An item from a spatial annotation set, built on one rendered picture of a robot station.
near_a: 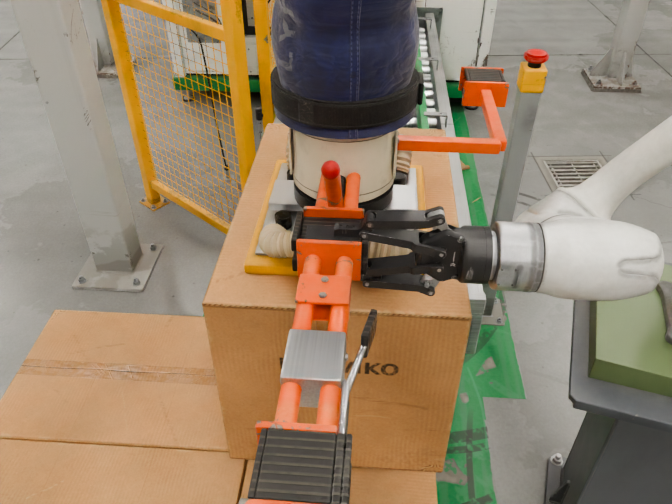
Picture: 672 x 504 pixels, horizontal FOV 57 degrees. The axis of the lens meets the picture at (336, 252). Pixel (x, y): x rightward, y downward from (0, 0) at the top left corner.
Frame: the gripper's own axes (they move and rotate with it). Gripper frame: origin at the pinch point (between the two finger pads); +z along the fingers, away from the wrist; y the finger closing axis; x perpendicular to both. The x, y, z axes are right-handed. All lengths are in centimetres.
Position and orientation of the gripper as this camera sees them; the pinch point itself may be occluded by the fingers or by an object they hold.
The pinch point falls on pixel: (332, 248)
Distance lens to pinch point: 80.2
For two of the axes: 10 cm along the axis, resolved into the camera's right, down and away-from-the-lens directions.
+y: 0.0, 7.8, 6.3
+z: -10.0, -0.4, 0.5
